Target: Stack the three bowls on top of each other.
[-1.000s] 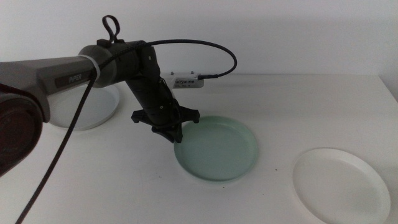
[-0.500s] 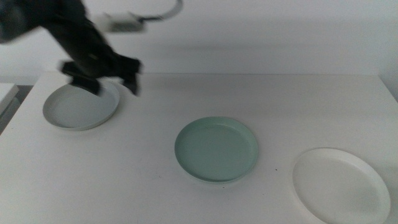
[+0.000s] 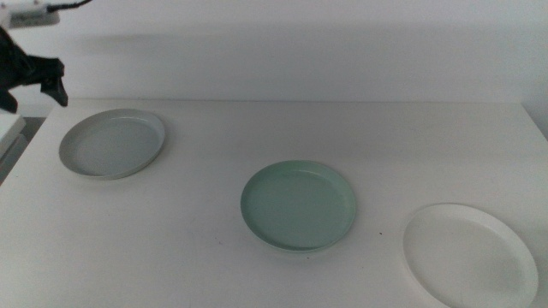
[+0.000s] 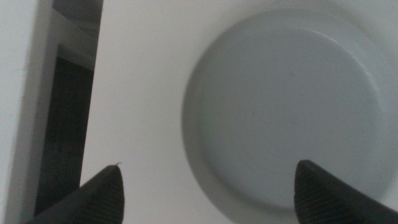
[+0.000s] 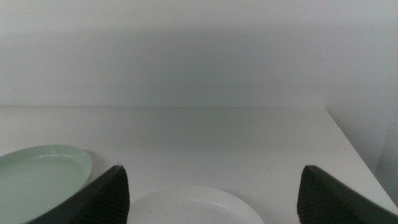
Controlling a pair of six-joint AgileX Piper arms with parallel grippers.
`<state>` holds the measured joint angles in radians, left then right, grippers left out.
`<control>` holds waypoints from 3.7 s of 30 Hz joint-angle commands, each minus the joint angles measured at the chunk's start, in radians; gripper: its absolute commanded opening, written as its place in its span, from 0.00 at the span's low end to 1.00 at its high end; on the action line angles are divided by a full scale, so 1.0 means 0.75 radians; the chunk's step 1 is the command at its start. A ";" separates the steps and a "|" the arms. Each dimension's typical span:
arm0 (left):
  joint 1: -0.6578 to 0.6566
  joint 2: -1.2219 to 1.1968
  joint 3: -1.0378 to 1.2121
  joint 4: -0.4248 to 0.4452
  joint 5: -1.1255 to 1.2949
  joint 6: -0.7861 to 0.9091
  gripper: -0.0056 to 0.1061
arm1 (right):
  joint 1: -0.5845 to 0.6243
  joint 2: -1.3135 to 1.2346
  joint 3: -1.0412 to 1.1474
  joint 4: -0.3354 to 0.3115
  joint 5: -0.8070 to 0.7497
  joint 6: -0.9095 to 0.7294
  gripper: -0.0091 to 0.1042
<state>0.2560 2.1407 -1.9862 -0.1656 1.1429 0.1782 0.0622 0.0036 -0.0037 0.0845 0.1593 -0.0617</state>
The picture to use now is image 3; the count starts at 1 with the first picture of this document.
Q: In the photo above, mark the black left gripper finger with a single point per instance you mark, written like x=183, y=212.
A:
x=56, y=92
x=7, y=102

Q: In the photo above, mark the grey shallow bowl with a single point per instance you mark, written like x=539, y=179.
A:
x=111, y=143

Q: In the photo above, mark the white shallow bowl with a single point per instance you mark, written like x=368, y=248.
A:
x=468, y=256

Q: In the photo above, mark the green shallow bowl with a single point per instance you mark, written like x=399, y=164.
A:
x=297, y=205

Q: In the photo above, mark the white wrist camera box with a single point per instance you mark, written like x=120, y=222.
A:
x=30, y=17

